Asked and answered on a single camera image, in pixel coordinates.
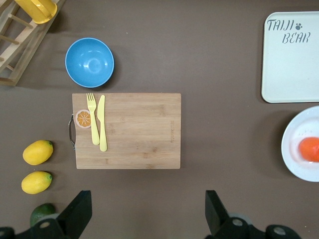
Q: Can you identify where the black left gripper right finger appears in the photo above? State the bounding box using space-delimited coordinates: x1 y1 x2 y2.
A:
205 190 265 239

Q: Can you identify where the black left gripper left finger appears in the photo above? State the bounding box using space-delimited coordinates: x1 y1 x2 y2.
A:
16 190 93 239

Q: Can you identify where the white round plate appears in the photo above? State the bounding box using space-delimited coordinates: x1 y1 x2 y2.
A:
281 105 319 183

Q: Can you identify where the orange fruit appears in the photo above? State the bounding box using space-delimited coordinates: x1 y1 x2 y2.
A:
299 136 319 164

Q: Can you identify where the dark green avocado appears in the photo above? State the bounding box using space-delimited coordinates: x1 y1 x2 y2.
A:
29 203 57 227

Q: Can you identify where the yellow lemon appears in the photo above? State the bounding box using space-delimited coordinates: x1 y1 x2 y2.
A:
22 139 54 166
20 171 53 195

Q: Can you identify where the yellow plastic fork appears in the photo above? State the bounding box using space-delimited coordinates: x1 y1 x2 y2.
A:
86 92 101 146

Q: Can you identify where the yellow plastic knife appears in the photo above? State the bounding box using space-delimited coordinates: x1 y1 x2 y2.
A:
96 95 109 152

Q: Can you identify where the bamboo cutting board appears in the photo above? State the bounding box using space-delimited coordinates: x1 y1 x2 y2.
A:
68 93 182 170

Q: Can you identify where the blue bowl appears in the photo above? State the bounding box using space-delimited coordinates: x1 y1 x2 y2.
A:
65 37 115 89

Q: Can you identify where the beige bear print tray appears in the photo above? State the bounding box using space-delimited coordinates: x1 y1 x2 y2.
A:
261 11 319 104

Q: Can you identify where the wooden cup rack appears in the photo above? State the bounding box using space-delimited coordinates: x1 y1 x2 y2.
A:
0 0 67 87

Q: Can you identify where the yellow mug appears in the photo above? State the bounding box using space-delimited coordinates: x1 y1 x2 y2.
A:
14 0 58 25

